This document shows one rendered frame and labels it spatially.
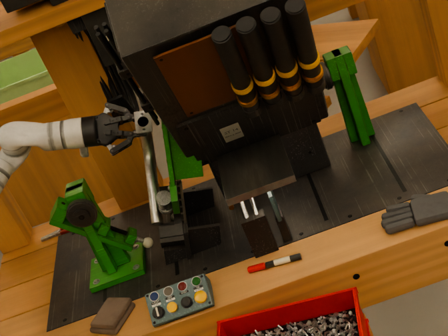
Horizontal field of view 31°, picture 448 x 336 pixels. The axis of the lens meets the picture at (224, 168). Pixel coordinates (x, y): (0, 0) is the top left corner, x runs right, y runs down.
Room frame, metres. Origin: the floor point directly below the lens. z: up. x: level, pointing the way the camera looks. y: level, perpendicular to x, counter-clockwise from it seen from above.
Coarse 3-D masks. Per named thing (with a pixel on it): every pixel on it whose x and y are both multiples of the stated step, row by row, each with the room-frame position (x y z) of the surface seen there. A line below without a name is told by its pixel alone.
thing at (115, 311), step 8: (104, 304) 1.59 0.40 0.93; (112, 304) 1.58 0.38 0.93; (120, 304) 1.57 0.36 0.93; (128, 304) 1.56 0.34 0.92; (104, 312) 1.56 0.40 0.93; (112, 312) 1.55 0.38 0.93; (120, 312) 1.54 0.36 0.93; (128, 312) 1.55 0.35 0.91; (96, 320) 1.54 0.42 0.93; (104, 320) 1.53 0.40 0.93; (112, 320) 1.52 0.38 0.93; (120, 320) 1.53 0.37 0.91; (96, 328) 1.54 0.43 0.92; (104, 328) 1.52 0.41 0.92; (112, 328) 1.50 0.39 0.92; (120, 328) 1.51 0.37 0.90
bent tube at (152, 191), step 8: (136, 112) 1.81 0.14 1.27; (144, 112) 1.80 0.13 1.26; (136, 120) 1.79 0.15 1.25; (144, 120) 1.82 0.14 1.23; (136, 128) 1.78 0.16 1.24; (144, 128) 1.78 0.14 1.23; (152, 136) 1.86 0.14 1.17; (144, 144) 1.85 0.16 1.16; (152, 144) 1.85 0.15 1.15; (144, 152) 1.85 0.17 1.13; (152, 152) 1.85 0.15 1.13; (144, 160) 1.85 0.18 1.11; (152, 160) 1.84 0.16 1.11; (152, 168) 1.83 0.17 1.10; (152, 176) 1.81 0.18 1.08; (152, 184) 1.79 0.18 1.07; (152, 192) 1.78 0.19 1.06; (152, 200) 1.76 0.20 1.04; (152, 208) 1.75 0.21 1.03; (152, 216) 1.74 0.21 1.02; (160, 216) 1.73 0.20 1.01; (152, 224) 1.73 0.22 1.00; (160, 224) 1.74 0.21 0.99
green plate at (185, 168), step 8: (168, 136) 1.67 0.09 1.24; (168, 144) 1.67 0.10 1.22; (176, 144) 1.68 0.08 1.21; (168, 152) 1.67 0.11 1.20; (176, 152) 1.68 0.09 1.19; (168, 160) 1.67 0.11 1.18; (176, 160) 1.68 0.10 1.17; (184, 160) 1.68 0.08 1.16; (192, 160) 1.68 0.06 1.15; (200, 160) 1.68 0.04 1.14; (168, 168) 1.67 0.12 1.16; (176, 168) 1.68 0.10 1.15; (184, 168) 1.68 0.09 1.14; (192, 168) 1.68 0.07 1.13; (200, 168) 1.68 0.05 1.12; (176, 176) 1.69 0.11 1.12; (184, 176) 1.68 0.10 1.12; (192, 176) 1.68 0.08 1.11; (200, 176) 1.68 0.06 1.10
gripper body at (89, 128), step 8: (88, 120) 1.81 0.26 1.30; (96, 120) 1.82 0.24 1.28; (88, 128) 1.79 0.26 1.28; (96, 128) 1.81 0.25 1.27; (104, 128) 1.81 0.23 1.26; (112, 128) 1.81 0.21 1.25; (88, 136) 1.78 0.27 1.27; (96, 136) 1.79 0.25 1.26; (104, 136) 1.80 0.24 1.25; (112, 136) 1.79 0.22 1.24; (88, 144) 1.79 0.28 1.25; (96, 144) 1.79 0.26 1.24; (104, 144) 1.78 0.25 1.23
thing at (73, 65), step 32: (64, 32) 2.06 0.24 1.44; (64, 64) 2.07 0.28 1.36; (96, 64) 2.06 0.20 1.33; (64, 96) 2.07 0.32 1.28; (96, 96) 2.06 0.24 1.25; (128, 128) 2.06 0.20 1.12; (96, 160) 2.07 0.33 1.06; (128, 160) 2.06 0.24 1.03; (128, 192) 2.07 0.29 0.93; (0, 224) 2.10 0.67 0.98
